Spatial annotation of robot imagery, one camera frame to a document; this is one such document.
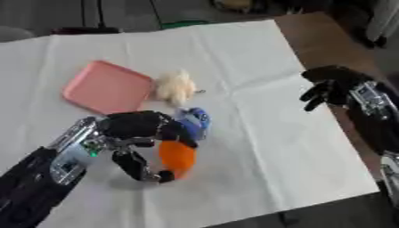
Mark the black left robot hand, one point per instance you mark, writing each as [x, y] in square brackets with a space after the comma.
[132, 124]

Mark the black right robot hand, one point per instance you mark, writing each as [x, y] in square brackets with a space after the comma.
[332, 81]

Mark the orange toy carrot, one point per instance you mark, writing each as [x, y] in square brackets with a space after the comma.
[177, 158]

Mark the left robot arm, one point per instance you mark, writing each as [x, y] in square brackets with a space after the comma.
[47, 175]

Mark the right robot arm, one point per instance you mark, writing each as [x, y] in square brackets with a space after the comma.
[376, 118]

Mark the pink square tray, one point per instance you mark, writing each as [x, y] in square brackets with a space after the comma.
[108, 87]

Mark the cream soft toy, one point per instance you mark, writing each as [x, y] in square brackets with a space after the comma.
[175, 86]

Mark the blue toy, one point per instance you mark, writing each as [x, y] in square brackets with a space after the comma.
[195, 121]

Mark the dark red tripod base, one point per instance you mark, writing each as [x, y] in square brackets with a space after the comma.
[86, 30]

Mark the green object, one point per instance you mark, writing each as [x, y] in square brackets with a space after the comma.
[183, 23]

